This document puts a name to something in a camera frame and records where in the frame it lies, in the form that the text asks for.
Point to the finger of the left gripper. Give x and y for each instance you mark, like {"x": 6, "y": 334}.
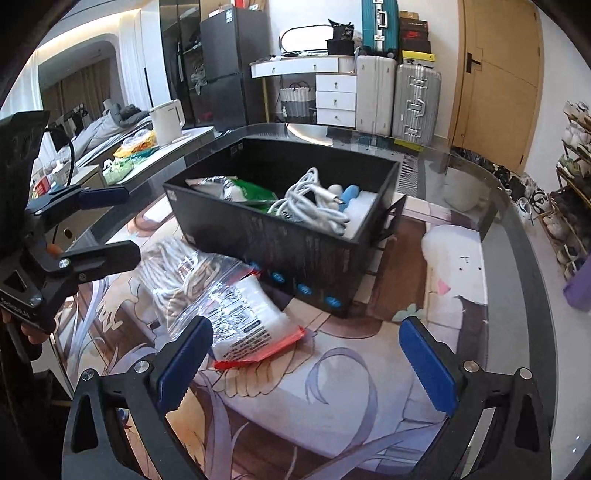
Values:
{"x": 87, "y": 198}
{"x": 95, "y": 262}

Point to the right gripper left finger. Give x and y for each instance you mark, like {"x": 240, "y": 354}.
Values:
{"x": 95, "y": 444}

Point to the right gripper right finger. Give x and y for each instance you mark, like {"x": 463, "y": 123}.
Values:
{"x": 517, "y": 443}

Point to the green medicine sachet pack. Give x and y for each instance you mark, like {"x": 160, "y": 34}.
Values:
{"x": 234, "y": 190}

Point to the red white sachet pack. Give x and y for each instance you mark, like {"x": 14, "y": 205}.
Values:
{"x": 247, "y": 327}

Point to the blue white soft toy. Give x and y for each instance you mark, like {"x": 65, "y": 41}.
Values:
{"x": 341, "y": 197}

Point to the person's left hand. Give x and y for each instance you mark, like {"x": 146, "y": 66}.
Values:
{"x": 33, "y": 334}

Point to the grey side cabinet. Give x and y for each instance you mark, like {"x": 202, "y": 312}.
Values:
{"x": 144, "y": 185}

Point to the white electric kettle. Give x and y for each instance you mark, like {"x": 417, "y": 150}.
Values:
{"x": 167, "y": 121}

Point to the purple paper bag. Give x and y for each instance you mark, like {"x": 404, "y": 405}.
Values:
{"x": 577, "y": 290}

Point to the black refrigerator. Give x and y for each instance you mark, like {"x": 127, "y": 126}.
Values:
{"x": 232, "y": 40}

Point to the black cardboard box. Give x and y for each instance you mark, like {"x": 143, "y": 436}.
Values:
{"x": 311, "y": 263}

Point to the shoe rack with shoes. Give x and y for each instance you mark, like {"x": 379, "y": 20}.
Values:
{"x": 568, "y": 222}

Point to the woven laundry basket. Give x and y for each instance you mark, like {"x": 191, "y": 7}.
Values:
{"x": 297, "y": 103}

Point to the oval desk mirror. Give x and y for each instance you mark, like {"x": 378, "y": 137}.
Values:
{"x": 310, "y": 38}

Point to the white drawer desk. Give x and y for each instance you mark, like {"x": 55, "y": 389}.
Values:
{"x": 331, "y": 79}

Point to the white suitcase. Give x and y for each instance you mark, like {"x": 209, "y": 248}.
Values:
{"x": 375, "y": 79}

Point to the wooden door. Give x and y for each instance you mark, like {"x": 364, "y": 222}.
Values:
{"x": 500, "y": 78}

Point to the teal suitcase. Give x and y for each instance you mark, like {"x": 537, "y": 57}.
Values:
{"x": 381, "y": 27}

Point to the silver aluminium suitcase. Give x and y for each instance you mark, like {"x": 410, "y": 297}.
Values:
{"x": 416, "y": 103}

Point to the stacked shoe boxes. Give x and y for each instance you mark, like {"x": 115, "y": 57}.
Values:
{"x": 415, "y": 42}

